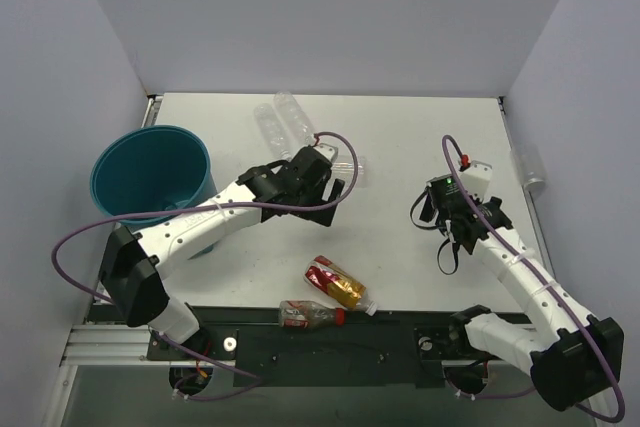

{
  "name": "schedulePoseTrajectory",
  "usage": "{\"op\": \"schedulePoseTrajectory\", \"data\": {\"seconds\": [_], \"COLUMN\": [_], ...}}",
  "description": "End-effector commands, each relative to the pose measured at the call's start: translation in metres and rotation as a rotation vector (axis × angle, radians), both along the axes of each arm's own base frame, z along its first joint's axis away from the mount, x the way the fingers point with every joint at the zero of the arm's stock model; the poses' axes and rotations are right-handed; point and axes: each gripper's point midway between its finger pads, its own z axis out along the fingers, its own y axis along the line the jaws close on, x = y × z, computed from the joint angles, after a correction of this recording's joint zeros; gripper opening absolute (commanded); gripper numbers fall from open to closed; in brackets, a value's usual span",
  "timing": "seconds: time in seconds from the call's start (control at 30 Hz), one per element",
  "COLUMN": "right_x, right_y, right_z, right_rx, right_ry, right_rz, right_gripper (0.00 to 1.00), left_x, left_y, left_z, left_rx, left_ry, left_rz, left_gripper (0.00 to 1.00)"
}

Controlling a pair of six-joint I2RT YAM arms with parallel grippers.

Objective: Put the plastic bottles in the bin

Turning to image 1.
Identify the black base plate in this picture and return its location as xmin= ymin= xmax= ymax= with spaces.
xmin=144 ymin=306 xmax=506 ymax=391

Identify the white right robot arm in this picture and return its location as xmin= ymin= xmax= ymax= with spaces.
xmin=412 ymin=170 xmax=624 ymax=411

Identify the crushed red cap bottle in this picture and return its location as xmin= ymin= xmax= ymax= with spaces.
xmin=278 ymin=300 xmax=346 ymax=330

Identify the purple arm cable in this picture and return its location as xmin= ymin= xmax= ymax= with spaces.
xmin=441 ymin=134 xmax=627 ymax=423
xmin=51 ymin=130 xmax=357 ymax=402

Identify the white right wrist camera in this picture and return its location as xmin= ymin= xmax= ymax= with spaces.
xmin=459 ymin=160 xmax=493 ymax=203

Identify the red gold label bottle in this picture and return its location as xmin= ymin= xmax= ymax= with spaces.
xmin=304 ymin=256 xmax=378 ymax=316

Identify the teal plastic bin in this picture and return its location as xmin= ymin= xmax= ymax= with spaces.
xmin=89 ymin=125 xmax=225 ymax=259

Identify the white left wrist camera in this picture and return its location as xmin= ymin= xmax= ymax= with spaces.
xmin=314 ymin=143 xmax=339 ymax=164

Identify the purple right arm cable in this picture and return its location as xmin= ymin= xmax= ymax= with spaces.
xmin=441 ymin=134 xmax=627 ymax=423

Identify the clear plastic bottle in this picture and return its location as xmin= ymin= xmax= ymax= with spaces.
xmin=253 ymin=103 xmax=292 ymax=161
xmin=273 ymin=91 xmax=317 ymax=145

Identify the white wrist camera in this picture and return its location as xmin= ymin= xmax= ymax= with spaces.
xmin=314 ymin=143 xmax=339 ymax=164
xmin=459 ymin=160 xmax=493 ymax=203

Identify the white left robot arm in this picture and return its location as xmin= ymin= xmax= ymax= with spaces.
xmin=100 ymin=143 xmax=345 ymax=351

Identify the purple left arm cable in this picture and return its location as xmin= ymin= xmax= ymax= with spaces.
xmin=51 ymin=130 xmax=357 ymax=402

